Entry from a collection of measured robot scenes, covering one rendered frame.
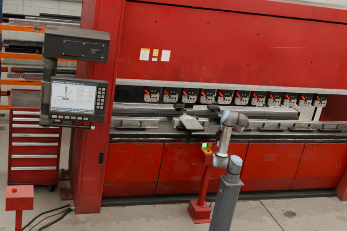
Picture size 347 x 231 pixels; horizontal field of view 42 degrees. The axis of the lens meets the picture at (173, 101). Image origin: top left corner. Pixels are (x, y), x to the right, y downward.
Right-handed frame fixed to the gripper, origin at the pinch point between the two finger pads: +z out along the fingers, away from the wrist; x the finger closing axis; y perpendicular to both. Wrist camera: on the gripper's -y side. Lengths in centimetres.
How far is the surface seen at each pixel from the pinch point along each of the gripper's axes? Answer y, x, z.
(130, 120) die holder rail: 36, 85, -9
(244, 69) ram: 39, -28, -69
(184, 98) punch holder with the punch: 36, 32, -35
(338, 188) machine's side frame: 15, -190, 76
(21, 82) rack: 196, 186, 35
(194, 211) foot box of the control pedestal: -13, 14, 73
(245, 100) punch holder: 35, -37, -35
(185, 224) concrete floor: -21, 26, 82
